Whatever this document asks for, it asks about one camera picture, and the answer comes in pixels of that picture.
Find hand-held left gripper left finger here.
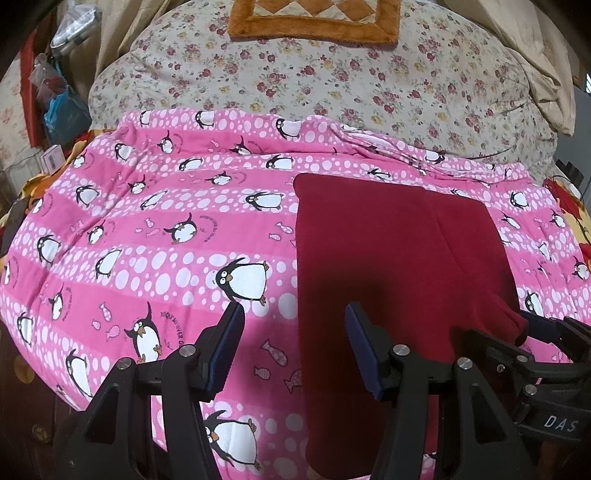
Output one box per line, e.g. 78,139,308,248
53,301,246,480

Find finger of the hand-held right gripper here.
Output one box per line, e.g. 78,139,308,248
463,329,544,394
518,312,591,366

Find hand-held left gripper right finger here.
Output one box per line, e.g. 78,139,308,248
344,301,536,480

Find dark red pants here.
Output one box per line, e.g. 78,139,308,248
293,173,529,480

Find pink penguin print blanket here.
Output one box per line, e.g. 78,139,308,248
0,108,591,480

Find black stand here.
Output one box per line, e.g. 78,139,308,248
554,159,587,199

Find small labelled box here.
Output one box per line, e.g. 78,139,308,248
41,145,65,171

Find floral quilt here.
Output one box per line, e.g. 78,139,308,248
88,0,561,181

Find beige cloth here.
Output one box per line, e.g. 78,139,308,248
475,0,578,137

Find blue plastic bag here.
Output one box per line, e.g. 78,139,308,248
44,85,93,148

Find floral cloth cover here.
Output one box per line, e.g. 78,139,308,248
0,69,33,171

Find clear plastic bag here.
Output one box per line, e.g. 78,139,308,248
30,53,68,104

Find red wooden shelf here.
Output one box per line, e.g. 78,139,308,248
18,32,47,148

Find orange bordered patchwork cushion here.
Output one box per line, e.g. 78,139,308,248
228,0,400,49

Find beige curtain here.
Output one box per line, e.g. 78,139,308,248
69,0,176,88

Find silver plastic bag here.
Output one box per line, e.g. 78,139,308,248
48,0,102,56

